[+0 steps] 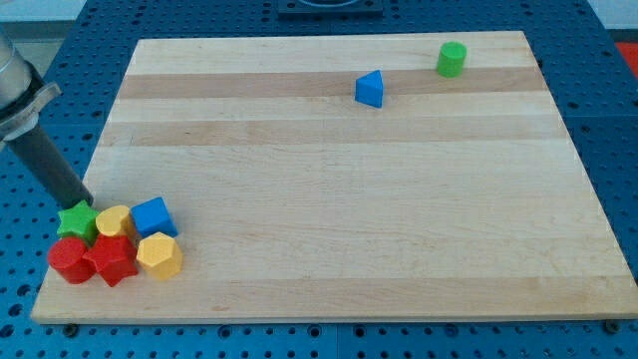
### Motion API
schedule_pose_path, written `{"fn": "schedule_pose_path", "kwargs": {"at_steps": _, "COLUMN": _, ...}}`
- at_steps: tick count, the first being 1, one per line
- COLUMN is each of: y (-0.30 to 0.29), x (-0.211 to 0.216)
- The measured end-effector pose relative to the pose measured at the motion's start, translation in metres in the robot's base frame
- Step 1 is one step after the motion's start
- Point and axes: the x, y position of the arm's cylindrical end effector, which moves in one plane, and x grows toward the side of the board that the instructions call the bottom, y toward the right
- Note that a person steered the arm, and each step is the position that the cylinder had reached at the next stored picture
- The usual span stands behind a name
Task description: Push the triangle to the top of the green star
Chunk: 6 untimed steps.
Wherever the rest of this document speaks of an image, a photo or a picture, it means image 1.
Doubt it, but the yellow hexagon block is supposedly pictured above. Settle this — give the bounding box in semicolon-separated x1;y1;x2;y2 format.
137;232;183;280

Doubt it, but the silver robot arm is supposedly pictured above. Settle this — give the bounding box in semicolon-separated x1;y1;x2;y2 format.
1;30;62;142

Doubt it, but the green star block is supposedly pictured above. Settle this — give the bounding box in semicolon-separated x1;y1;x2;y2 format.
57;200;99;247

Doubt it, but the green cylinder block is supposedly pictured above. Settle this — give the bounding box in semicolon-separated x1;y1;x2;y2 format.
436;41;468;78

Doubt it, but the wooden board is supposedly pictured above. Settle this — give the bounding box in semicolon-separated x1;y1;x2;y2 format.
32;31;637;324

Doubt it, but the blue triangle block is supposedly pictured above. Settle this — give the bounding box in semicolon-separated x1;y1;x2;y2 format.
355;70;385;109

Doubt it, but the yellow heart block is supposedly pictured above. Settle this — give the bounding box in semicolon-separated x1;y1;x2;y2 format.
95;205;138;244

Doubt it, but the red star block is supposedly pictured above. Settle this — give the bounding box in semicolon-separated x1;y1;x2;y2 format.
83;234;139;287

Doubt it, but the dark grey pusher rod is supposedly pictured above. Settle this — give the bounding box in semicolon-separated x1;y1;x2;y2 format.
6;125;94;209

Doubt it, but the red cylinder block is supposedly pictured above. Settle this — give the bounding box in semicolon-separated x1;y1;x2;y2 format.
47;236;96;284

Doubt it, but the blue cube block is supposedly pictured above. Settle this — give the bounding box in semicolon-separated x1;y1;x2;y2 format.
131;196;178;237

